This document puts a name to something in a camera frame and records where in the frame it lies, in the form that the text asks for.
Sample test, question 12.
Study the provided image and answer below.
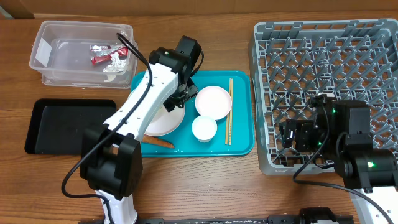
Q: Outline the small pink bowl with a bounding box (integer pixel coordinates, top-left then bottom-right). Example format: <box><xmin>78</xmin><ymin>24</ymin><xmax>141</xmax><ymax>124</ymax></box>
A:
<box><xmin>195</xmin><ymin>86</ymin><xmax>232</xmax><ymax>121</ymax></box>

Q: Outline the white cup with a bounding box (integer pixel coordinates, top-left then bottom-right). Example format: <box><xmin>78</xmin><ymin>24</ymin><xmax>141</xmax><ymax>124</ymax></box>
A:
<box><xmin>192</xmin><ymin>116</ymin><xmax>218</xmax><ymax>142</ymax></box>

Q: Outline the red foil wrapper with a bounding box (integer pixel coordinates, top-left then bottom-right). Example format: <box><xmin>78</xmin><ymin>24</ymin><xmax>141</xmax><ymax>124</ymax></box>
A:
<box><xmin>90</xmin><ymin>45</ymin><xmax>129</xmax><ymax>73</ymax></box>

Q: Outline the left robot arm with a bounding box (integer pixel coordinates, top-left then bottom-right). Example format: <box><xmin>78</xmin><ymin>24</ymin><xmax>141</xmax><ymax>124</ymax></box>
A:
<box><xmin>74</xmin><ymin>34</ymin><xmax>204</xmax><ymax>223</ymax></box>

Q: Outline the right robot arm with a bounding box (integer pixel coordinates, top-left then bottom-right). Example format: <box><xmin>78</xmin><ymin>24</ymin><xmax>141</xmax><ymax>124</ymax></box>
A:
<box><xmin>279</xmin><ymin>94</ymin><xmax>397</xmax><ymax>223</ymax></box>

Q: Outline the grey dishwasher rack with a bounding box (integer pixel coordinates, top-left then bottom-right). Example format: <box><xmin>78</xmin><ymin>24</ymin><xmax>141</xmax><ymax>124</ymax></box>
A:
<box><xmin>248</xmin><ymin>19</ymin><xmax>397</xmax><ymax>175</ymax></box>

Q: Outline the large pink plate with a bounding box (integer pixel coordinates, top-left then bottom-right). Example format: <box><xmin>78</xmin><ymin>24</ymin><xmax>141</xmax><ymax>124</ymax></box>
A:
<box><xmin>145</xmin><ymin>105</ymin><xmax>185</xmax><ymax>137</ymax></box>

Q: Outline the right wooden chopstick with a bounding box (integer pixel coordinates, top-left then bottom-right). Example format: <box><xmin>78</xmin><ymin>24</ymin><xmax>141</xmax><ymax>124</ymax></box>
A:
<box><xmin>228</xmin><ymin>78</ymin><xmax>233</xmax><ymax>146</ymax></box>

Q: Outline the wooden chopstick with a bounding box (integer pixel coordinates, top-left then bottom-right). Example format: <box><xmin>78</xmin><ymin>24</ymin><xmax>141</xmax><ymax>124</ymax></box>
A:
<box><xmin>228</xmin><ymin>78</ymin><xmax>233</xmax><ymax>146</ymax></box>
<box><xmin>225</xmin><ymin>78</ymin><xmax>233</xmax><ymax>145</ymax></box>

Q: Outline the left wooden chopstick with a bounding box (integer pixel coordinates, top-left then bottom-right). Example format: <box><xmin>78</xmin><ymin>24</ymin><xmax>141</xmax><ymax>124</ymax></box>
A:
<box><xmin>225</xmin><ymin>78</ymin><xmax>233</xmax><ymax>145</ymax></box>

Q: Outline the teal serving tray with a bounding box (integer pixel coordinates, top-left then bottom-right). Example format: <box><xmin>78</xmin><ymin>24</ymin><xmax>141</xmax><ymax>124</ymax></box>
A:
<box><xmin>141</xmin><ymin>70</ymin><xmax>254</xmax><ymax>157</ymax></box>

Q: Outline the orange carrot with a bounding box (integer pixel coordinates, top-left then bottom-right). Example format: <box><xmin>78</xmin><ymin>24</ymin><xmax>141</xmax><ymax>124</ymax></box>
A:
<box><xmin>142</xmin><ymin>135</ymin><xmax>175</xmax><ymax>149</ymax></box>

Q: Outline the clear plastic bin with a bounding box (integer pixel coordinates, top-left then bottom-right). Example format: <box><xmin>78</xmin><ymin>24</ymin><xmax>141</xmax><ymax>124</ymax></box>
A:
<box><xmin>29</xmin><ymin>21</ymin><xmax>137</xmax><ymax>89</ymax></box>

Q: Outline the black tray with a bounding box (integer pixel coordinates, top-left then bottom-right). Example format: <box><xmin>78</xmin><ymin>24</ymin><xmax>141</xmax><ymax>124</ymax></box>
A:
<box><xmin>24</xmin><ymin>98</ymin><xmax>116</xmax><ymax>155</ymax></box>

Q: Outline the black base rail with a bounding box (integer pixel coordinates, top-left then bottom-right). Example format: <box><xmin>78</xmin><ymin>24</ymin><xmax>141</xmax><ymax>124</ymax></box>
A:
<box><xmin>138</xmin><ymin>215</ymin><xmax>304</xmax><ymax>224</ymax></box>

